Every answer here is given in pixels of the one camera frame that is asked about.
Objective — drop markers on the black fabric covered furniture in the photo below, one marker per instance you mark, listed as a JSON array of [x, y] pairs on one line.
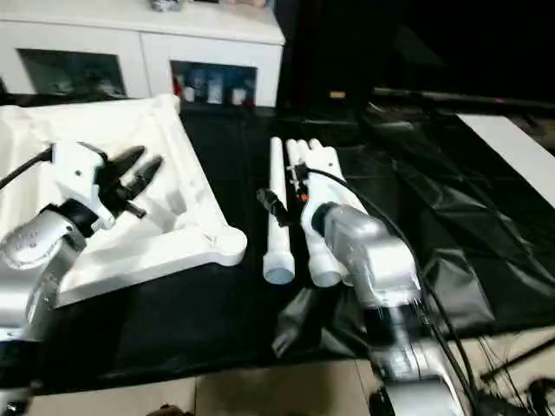
[[347, 43]]

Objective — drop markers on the white patterned figure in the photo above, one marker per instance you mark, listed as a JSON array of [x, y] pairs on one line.
[[213, 92]]

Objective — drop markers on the white glass-door cabinet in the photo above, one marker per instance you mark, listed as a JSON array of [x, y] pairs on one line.
[[143, 43]]

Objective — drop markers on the white plastic table top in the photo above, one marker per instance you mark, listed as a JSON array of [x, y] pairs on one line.
[[173, 173]]

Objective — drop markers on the red white bottle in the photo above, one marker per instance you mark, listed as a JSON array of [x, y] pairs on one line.
[[178, 84]]

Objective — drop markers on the long black pole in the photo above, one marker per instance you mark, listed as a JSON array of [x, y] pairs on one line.
[[455, 96]]

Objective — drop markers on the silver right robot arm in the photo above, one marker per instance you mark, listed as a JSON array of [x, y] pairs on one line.
[[381, 260]]

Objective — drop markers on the white flat board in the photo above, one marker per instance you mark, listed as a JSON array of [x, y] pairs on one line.
[[511, 143]]

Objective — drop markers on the small white cup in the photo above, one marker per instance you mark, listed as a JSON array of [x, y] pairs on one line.
[[189, 92]]

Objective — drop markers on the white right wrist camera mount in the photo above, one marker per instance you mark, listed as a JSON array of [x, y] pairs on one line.
[[329, 173]]

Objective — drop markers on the black tripod leg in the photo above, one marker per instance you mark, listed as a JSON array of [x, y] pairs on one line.
[[520, 359]]

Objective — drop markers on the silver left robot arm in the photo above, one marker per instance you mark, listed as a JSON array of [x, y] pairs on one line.
[[30, 242]]

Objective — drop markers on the black table mat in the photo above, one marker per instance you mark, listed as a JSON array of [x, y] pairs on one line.
[[433, 195]]

